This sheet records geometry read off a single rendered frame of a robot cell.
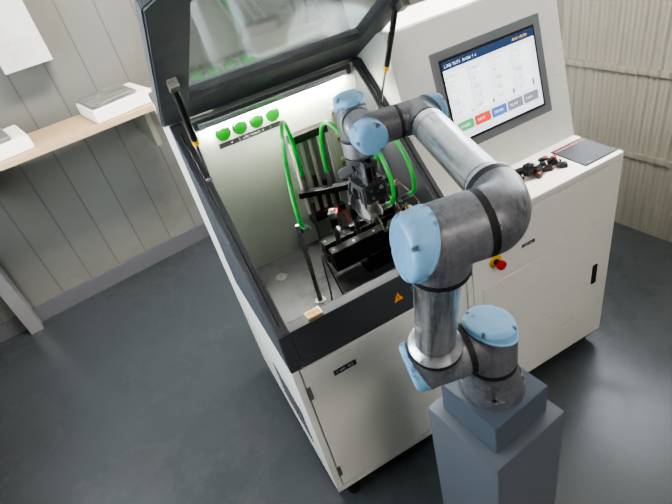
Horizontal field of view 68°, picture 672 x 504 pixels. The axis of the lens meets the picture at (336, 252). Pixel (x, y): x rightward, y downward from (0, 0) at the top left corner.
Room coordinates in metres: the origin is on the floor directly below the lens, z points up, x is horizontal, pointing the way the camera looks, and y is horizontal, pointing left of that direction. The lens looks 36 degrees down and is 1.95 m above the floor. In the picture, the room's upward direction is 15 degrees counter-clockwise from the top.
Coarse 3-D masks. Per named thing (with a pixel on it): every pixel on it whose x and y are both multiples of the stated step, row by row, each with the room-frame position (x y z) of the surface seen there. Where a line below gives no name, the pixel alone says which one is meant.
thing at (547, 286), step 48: (432, 0) 1.90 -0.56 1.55; (480, 0) 1.74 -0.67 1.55; (528, 0) 1.80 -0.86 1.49; (384, 48) 1.63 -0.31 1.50; (432, 48) 1.65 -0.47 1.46; (384, 96) 1.68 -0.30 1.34; (480, 144) 1.60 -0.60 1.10; (528, 144) 1.65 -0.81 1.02; (576, 192) 1.43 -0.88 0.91; (528, 240) 1.36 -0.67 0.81; (576, 240) 1.44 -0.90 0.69; (480, 288) 1.29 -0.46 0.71; (528, 288) 1.36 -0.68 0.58; (576, 288) 1.45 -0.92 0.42; (528, 336) 1.36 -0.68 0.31; (576, 336) 1.46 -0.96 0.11
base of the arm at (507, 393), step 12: (516, 372) 0.72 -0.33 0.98; (468, 384) 0.74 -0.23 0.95; (480, 384) 0.72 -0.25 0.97; (492, 384) 0.71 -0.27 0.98; (504, 384) 0.70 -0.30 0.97; (516, 384) 0.71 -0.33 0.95; (468, 396) 0.73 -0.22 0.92; (480, 396) 0.71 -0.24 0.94; (492, 396) 0.70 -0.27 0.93; (504, 396) 0.69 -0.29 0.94; (516, 396) 0.69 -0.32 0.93; (492, 408) 0.69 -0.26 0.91; (504, 408) 0.68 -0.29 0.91
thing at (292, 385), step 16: (256, 320) 1.42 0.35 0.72; (272, 352) 1.33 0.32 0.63; (288, 384) 1.24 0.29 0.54; (288, 400) 1.51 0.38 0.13; (304, 400) 1.06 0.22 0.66; (304, 416) 1.16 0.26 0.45; (320, 432) 1.06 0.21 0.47; (320, 448) 1.08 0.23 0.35; (400, 448) 1.15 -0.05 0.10; (336, 480) 1.06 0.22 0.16; (352, 480) 1.08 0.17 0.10
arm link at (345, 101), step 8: (336, 96) 1.13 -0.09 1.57; (344, 96) 1.11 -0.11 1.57; (352, 96) 1.10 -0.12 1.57; (360, 96) 1.10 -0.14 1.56; (336, 104) 1.11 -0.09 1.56; (344, 104) 1.09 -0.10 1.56; (352, 104) 1.09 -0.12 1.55; (360, 104) 1.09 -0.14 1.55; (336, 112) 1.11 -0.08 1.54; (344, 112) 1.09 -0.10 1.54; (336, 120) 1.13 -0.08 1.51; (344, 136) 1.10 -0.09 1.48
